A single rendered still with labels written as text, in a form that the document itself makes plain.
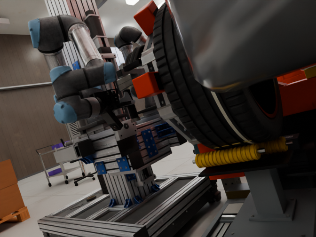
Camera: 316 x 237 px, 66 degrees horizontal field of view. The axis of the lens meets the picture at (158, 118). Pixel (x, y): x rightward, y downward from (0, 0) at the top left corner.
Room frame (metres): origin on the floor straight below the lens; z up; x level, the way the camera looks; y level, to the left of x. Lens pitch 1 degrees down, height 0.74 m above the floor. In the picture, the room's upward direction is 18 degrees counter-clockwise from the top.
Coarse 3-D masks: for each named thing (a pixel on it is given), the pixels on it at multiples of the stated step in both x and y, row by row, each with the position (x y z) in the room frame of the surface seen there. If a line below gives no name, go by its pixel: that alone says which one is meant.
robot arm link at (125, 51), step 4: (116, 36) 1.89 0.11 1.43; (120, 36) 1.83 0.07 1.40; (116, 40) 1.89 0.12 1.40; (120, 40) 1.86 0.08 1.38; (124, 40) 1.84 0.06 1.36; (116, 44) 1.92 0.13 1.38; (120, 44) 1.87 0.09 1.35; (124, 44) 1.86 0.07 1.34; (128, 44) 1.87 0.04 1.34; (132, 44) 1.91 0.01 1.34; (120, 48) 1.88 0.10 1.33; (124, 48) 1.88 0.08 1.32; (128, 48) 1.88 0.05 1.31; (124, 52) 1.88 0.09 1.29; (128, 52) 1.88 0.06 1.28; (124, 56) 1.89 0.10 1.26; (136, 68) 1.89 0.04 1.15; (132, 88) 1.89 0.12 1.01; (132, 92) 1.91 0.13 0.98; (136, 96) 1.91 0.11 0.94
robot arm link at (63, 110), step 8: (72, 96) 0.82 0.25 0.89; (56, 104) 0.80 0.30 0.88; (64, 104) 0.80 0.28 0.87; (72, 104) 0.81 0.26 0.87; (80, 104) 0.84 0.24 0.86; (88, 104) 0.86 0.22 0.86; (56, 112) 0.81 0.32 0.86; (64, 112) 0.79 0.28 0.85; (72, 112) 0.80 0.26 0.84; (80, 112) 0.83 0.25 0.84; (88, 112) 0.86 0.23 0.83; (64, 120) 0.80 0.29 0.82; (72, 120) 0.82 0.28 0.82
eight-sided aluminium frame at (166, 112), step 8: (152, 40) 0.95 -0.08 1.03; (144, 48) 0.91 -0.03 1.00; (152, 48) 0.87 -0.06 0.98; (144, 56) 0.88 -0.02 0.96; (152, 56) 0.86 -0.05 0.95; (144, 64) 0.88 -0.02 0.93; (152, 64) 0.88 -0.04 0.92; (160, 96) 0.89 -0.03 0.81; (160, 104) 0.88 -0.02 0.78; (168, 104) 0.86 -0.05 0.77; (160, 112) 0.88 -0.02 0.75; (168, 112) 0.86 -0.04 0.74; (168, 120) 0.90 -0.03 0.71; (176, 120) 0.93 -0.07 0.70; (176, 128) 0.93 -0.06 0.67; (184, 128) 0.97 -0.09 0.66; (184, 136) 0.97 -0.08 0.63; (192, 136) 0.99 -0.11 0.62; (192, 144) 1.01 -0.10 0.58
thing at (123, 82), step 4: (124, 76) 1.05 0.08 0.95; (128, 76) 1.03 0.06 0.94; (132, 76) 1.03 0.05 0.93; (136, 76) 1.05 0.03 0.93; (120, 80) 1.06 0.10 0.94; (124, 80) 1.05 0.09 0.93; (128, 80) 1.04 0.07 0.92; (120, 84) 1.07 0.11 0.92; (124, 84) 1.06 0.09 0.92; (128, 84) 1.04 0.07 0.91; (132, 84) 1.03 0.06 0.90; (120, 88) 1.07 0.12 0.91; (124, 88) 1.06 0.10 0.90; (128, 88) 1.09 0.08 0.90
